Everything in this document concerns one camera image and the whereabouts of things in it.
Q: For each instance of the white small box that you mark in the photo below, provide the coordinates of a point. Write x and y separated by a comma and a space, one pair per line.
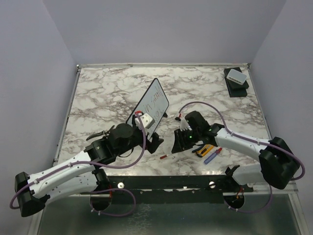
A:
236, 76

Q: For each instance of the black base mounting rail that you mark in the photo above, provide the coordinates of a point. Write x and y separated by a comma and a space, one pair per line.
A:
166, 188

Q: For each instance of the blue red screwdriver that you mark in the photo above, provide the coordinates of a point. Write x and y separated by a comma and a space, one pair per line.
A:
212, 156

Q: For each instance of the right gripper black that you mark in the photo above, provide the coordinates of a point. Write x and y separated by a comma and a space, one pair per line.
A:
180, 144

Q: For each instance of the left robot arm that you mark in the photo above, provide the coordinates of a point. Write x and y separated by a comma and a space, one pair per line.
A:
83, 173

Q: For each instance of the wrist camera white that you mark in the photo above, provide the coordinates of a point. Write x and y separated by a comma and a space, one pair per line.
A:
144, 120
183, 124

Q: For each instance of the black wire stripper pliers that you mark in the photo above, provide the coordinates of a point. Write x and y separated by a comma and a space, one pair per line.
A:
102, 133

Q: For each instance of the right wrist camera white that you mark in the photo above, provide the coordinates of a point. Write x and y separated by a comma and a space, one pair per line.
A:
183, 124

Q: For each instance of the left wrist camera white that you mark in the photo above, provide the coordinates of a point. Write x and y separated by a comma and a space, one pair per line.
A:
144, 120

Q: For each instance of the small black-framed whiteboard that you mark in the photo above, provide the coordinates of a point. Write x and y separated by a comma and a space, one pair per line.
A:
154, 103

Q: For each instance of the black flat box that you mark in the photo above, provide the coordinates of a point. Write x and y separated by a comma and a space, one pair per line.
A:
234, 89

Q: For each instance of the yellow utility knife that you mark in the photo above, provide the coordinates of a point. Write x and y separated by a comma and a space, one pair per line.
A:
202, 152

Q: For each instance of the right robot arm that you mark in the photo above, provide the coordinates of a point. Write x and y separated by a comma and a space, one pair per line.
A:
275, 164

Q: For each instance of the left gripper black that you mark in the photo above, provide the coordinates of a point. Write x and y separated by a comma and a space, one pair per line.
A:
152, 146

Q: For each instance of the blue handled pliers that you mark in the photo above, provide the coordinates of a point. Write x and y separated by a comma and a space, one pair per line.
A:
199, 147

